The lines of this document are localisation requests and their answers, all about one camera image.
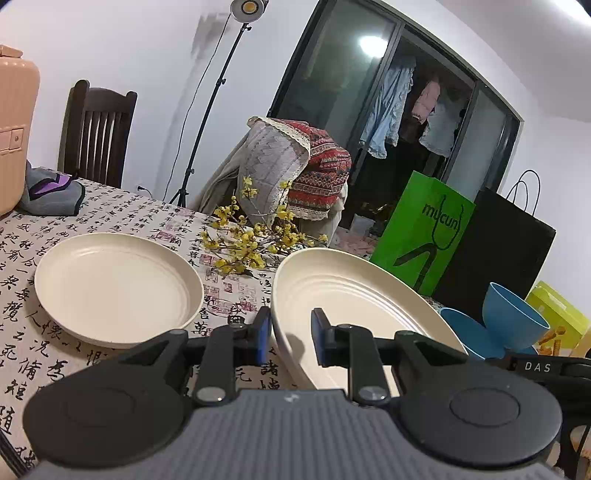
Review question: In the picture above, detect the studio light on stand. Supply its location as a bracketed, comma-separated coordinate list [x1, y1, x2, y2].
[162, 0, 270, 208]

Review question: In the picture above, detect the dark framed glass door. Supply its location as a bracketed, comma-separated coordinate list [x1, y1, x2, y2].
[270, 1, 520, 229]

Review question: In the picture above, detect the hanging light blue shirt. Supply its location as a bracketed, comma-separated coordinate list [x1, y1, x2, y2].
[360, 56, 416, 159]

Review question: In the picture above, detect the black paper bag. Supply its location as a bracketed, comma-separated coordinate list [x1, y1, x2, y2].
[432, 187, 556, 323]

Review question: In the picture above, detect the cream plate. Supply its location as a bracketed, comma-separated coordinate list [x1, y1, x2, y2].
[34, 233, 204, 349]
[270, 248, 466, 390]

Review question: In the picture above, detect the green paper bag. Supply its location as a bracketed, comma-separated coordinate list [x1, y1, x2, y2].
[370, 172, 475, 296]

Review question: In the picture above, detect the grey purple cloth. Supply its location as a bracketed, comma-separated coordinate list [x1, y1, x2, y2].
[17, 163, 85, 217]

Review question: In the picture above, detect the blue bowl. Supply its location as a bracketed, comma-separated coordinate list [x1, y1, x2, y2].
[440, 307, 505, 360]
[482, 282, 550, 351]

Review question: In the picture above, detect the yellow-green snack box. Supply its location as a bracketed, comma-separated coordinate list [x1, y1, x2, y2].
[526, 281, 590, 356]

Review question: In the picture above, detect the pink small suitcase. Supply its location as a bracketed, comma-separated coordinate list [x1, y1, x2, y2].
[0, 45, 40, 215]

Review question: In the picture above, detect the dark wooden chair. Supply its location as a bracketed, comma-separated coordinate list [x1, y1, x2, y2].
[58, 79, 137, 188]

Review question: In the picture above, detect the yellow flower branch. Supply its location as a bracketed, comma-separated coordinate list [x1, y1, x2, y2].
[198, 176, 329, 276]

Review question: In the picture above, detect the hanging pink garment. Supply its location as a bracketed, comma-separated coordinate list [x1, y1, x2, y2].
[412, 77, 441, 124]

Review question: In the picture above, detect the calligraphy print tablecloth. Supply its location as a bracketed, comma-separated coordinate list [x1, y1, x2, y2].
[0, 177, 445, 471]

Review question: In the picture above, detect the patterned blanket on chair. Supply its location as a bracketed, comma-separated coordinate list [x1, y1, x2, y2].
[194, 116, 352, 237]

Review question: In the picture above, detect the blue bowl top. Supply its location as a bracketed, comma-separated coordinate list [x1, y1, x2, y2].
[482, 282, 550, 351]

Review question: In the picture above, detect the blue bowl left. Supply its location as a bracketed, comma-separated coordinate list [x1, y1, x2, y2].
[440, 307, 505, 360]

